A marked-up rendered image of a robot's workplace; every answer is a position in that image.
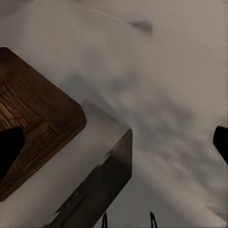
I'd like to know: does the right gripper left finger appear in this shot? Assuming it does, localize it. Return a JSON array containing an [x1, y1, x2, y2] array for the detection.
[[0, 126, 25, 183]]

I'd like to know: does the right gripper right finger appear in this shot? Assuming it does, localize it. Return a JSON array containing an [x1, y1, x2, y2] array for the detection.
[[213, 126, 228, 165]]

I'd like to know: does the cutting board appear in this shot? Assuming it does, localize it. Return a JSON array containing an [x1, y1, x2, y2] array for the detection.
[[0, 47, 85, 195]]

